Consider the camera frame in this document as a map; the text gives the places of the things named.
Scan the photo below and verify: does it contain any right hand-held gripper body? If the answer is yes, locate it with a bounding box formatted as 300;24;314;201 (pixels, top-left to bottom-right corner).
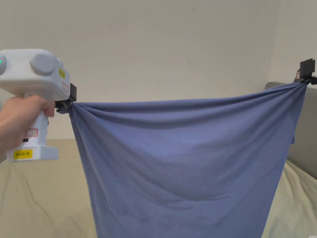
296;58;317;80

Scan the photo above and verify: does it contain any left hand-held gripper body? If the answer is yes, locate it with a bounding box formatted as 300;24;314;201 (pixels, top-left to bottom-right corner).
0;48;78;163

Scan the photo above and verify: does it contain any blue shirt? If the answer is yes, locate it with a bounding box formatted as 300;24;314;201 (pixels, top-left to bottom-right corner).
68;80;306;238

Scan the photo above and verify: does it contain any person's left hand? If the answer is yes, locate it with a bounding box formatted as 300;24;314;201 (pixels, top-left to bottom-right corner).
0;95;56;164

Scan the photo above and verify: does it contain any grey padded headboard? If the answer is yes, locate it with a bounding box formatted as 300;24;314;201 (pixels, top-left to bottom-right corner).
264;82;317;179

